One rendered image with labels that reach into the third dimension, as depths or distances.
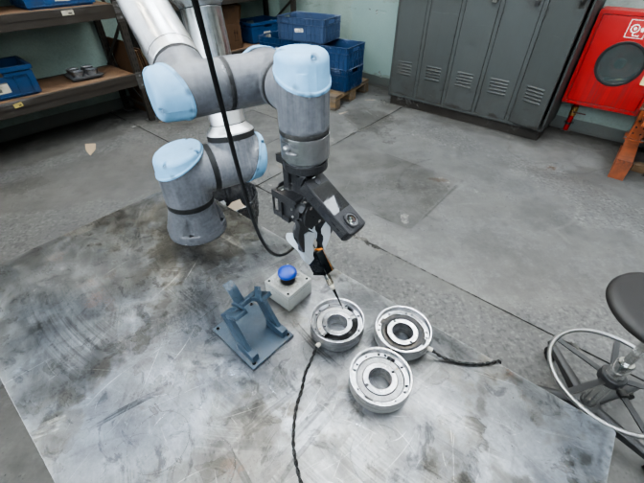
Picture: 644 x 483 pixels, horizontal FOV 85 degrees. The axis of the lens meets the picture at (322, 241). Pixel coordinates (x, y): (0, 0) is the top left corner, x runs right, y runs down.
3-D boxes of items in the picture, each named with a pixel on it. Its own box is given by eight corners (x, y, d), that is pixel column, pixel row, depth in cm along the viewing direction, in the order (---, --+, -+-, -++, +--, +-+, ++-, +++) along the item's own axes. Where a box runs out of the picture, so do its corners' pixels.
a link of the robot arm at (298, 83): (310, 38, 50) (343, 51, 44) (310, 115, 57) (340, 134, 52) (259, 45, 47) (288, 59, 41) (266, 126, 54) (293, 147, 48)
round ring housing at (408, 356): (363, 346, 67) (365, 333, 65) (387, 310, 74) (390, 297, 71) (415, 375, 63) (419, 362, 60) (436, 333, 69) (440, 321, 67)
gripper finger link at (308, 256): (292, 251, 70) (293, 213, 65) (314, 265, 67) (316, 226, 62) (281, 259, 68) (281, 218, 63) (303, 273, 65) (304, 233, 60)
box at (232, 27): (249, 47, 414) (243, 3, 386) (213, 55, 384) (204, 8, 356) (226, 41, 435) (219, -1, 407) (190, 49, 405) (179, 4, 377)
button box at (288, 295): (311, 291, 78) (311, 276, 75) (289, 311, 74) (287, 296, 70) (286, 275, 82) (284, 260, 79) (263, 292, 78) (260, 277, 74)
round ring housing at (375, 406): (393, 430, 56) (396, 419, 53) (336, 394, 60) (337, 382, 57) (418, 379, 62) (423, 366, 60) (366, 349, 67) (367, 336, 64)
